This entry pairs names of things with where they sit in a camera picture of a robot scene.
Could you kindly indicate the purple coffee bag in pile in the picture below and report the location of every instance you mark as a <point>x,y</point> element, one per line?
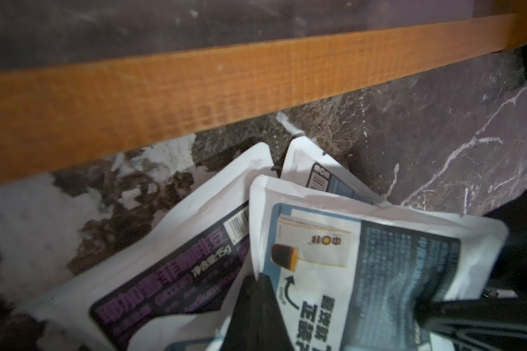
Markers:
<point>186,265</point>

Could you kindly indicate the blue coffee bag front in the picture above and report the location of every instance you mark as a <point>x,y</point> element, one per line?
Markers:
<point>348,275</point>

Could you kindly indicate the blue coffee bag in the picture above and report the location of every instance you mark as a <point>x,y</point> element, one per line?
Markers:
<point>348,275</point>
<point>307,165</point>

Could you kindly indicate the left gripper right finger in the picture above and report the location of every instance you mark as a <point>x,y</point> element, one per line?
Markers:
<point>484,324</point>

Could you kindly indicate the orange three-tier shelf rack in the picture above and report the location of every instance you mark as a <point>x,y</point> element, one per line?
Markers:
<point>56,117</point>

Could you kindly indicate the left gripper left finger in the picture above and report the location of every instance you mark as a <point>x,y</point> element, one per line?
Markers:
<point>256,322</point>

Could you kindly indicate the blue coffee bag middle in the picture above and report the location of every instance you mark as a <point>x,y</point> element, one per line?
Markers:
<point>307,165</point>

